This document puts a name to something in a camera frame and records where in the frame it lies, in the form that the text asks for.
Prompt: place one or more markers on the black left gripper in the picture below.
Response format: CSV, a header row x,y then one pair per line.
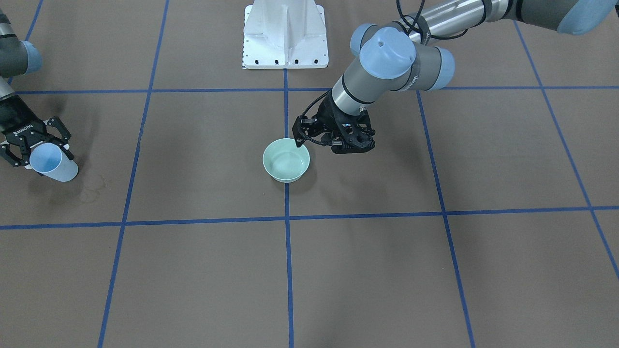
x,y
328,119

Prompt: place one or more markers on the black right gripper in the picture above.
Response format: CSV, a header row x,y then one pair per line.
x,y
21,131

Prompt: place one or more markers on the light blue plastic cup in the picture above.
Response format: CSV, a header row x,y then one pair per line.
x,y
51,161

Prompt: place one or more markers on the mint green bowl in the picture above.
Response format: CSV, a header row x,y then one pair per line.
x,y
284,161

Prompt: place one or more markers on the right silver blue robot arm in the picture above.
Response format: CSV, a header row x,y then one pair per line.
x,y
17,57

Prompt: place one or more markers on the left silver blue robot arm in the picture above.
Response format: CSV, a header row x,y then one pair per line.
x,y
404,55

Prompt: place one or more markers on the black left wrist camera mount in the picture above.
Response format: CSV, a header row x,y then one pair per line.
x,y
353,134

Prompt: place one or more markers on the white camera pedestal column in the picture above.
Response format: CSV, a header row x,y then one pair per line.
x,y
285,34

